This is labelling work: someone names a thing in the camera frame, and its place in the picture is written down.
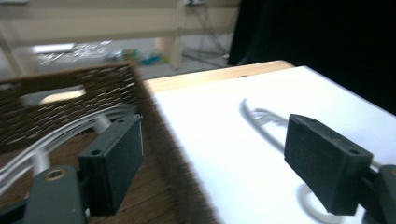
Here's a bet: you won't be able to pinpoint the white cord bundle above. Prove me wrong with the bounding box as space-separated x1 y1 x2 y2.
32 40 114 65

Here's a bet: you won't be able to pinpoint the white board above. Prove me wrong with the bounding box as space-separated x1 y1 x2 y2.
151 65 396 224

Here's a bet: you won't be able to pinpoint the black hanging cables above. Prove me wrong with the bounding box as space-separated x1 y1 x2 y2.
182 0 233 68

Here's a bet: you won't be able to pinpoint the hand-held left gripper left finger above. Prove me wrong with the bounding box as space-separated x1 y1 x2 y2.
78 114 145 217

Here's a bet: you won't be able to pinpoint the light wooden shelf unit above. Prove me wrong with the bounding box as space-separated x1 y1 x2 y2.
0 0 241 78

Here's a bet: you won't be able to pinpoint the colourful toys pile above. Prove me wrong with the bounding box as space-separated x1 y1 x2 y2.
106 47 167 67

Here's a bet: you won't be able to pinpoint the wooden table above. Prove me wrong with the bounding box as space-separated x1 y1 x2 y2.
143 60 295 94

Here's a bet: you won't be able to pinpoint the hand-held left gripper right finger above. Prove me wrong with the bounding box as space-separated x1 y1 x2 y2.
283 113 374 217

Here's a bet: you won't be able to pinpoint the brown woven basket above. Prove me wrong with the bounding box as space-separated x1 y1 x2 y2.
0 62 220 224

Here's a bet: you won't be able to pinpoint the grey plastic hanger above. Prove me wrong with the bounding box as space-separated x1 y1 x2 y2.
0 104 138 196
238 98 385 224

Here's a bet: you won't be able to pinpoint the black curtain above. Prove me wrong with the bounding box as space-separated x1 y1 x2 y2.
228 0 396 116

